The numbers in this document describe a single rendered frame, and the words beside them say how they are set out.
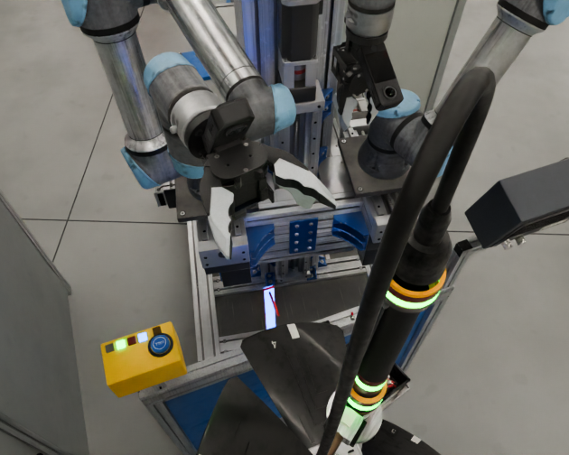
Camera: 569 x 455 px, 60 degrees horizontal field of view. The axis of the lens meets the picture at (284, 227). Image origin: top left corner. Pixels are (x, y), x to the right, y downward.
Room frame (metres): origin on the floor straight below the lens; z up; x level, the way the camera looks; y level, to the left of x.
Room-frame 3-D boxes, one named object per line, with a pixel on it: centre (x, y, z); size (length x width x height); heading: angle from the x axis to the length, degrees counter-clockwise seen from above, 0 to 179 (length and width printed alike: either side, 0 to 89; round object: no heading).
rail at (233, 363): (0.55, -0.06, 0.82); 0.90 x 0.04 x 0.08; 111
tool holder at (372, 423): (0.17, -0.08, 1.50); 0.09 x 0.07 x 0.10; 146
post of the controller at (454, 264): (0.70, -0.46, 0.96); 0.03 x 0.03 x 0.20; 21
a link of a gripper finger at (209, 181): (0.38, 0.08, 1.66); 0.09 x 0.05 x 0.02; 178
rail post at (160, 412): (0.40, 0.35, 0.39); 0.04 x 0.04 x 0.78; 21
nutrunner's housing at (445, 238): (0.18, -0.09, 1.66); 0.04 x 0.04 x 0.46
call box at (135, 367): (0.41, 0.31, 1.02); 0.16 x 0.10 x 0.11; 111
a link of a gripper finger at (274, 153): (0.41, 0.01, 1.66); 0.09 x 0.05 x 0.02; 63
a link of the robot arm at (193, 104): (0.51, 0.11, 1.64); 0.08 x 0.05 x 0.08; 121
